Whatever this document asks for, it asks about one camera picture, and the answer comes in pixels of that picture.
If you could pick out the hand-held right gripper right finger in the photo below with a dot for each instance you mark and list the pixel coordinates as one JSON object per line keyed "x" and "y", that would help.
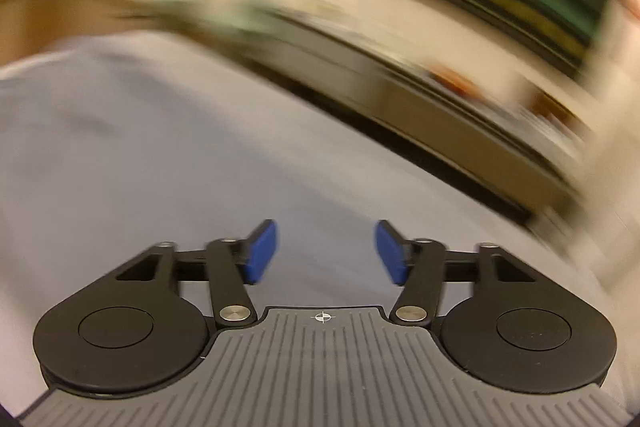
{"x": 392, "y": 252}

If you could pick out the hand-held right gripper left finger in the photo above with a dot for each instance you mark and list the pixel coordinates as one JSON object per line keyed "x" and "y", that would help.
{"x": 261, "y": 252}

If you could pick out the grey sideboard cabinet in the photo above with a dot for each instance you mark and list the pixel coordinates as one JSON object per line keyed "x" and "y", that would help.
{"x": 400, "y": 107}

